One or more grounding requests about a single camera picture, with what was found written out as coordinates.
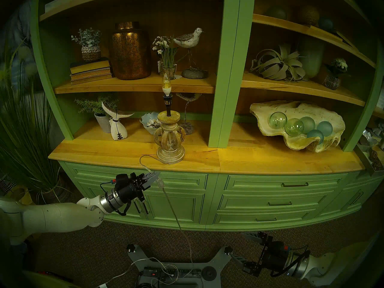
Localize candle shaped light bulb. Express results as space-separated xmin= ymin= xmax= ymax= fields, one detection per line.
xmin=161 ymin=72 xmax=172 ymax=97

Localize thin white cable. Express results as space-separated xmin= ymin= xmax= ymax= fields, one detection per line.
xmin=97 ymin=257 xmax=180 ymax=288

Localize pale green ceramic vase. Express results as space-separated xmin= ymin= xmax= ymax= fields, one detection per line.
xmin=298 ymin=37 xmax=326 ymax=79

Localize grey air plant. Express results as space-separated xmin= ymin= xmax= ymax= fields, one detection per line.
xmin=250 ymin=44 xmax=306 ymax=82

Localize pale blue shell bowl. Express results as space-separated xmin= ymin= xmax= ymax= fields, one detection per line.
xmin=140 ymin=112 xmax=162 ymax=136

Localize wooden log side table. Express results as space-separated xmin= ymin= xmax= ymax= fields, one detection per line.
xmin=10 ymin=185 xmax=35 ymax=205

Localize black power strip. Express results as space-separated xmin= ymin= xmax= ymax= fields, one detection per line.
xmin=141 ymin=266 xmax=202 ymax=283

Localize old brown book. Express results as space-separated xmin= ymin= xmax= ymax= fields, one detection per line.
xmin=70 ymin=68 xmax=112 ymax=81
xmin=71 ymin=74 xmax=113 ymax=86

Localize brown bird figurine on stone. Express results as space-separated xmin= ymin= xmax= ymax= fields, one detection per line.
xmin=175 ymin=92 xmax=202 ymax=135

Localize frosted teal glass ball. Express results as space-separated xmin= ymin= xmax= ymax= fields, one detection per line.
xmin=307 ymin=129 xmax=324 ymax=144
xmin=316 ymin=121 xmax=333 ymax=137
xmin=300 ymin=116 xmax=316 ymax=134

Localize dark teal decor ball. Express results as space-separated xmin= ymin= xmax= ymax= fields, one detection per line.
xmin=318 ymin=17 xmax=334 ymax=33

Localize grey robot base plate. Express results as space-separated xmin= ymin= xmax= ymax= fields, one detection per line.
xmin=126 ymin=244 xmax=234 ymax=288

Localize white speckled bird figurine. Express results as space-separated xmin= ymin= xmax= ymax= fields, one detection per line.
xmin=173 ymin=27 xmax=209 ymax=80

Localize dark wooden crate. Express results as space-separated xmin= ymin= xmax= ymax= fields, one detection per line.
xmin=354 ymin=127 xmax=384 ymax=177

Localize tall grass in basket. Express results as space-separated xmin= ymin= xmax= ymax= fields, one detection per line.
xmin=0 ymin=47 xmax=72 ymax=205

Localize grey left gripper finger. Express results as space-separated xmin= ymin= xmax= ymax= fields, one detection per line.
xmin=145 ymin=172 xmax=161 ymax=188
xmin=142 ymin=171 xmax=161 ymax=183

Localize clear green glass ball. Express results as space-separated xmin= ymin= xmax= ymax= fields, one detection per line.
xmin=268 ymin=112 xmax=288 ymax=130
xmin=284 ymin=118 xmax=304 ymax=137

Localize plant in woven pot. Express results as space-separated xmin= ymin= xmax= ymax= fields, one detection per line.
xmin=71 ymin=27 xmax=102 ymax=62

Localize brown woven decor ball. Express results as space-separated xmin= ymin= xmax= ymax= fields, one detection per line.
xmin=297 ymin=5 xmax=320 ymax=27

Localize flowers in glass vase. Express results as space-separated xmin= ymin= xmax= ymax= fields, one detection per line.
xmin=152 ymin=35 xmax=180 ymax=80

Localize green herb in grey pot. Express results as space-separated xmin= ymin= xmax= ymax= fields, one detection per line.
xmin=74 ymin=97 xmax=119 ymax=133

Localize carved wooden table lamp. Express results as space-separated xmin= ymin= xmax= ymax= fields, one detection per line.
xmin=154 ymin=95 xmax=186 ymax=165

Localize green wooden shelf cabinet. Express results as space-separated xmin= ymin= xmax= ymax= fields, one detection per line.
xmin=30 ymin=0 xmax=384 ymax=232

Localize old yellow hardcover book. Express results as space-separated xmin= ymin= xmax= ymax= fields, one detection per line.
xmin=70 ymin=58 xmax=111 ymax=75

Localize white beach sign board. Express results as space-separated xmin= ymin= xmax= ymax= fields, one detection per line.
xmin=44 ymin=0 xmax=102 ymax=13

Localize white whale tail figurine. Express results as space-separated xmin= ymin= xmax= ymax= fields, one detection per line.
xmin=101 ymin=102 xmax=134 ymax=141

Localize small plant in glass pot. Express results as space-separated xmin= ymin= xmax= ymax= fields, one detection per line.
xmin=322 ymin=58 xmax=348 ymax=90

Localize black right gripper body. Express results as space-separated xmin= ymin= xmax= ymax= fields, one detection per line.
xmin=260 ymin=241 xmax=293 ymax=273

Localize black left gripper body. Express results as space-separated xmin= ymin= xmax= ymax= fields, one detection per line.
xmin=115 ymin=173 xmax=151 ymax=202

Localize black white striped basket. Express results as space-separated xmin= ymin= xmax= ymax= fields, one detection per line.
xmin=0 ymin=173 xmax=17 ymax=192

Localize giant clam shell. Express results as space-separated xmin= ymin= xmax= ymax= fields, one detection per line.
xmin=250 ymin=100 xmax=346 ymax=153

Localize large copper vase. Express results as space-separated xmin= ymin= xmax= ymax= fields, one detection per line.
xmin=109 ymin=21 xmax=152 ymax=80

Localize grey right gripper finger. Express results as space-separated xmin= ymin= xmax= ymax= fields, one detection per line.
xmin=230 ymin=254 xmax=264 ymax=277
xmin=241 ymin=231 xmax=272 ymax=246

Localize dark green decor ball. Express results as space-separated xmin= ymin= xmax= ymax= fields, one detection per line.
xmin=265 ymin=5 xmax=288 ymax=20

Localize clear lamp cable with switch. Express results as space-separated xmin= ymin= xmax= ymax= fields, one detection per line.
xmin=139 ymin=154 xmax=195 ymax=279

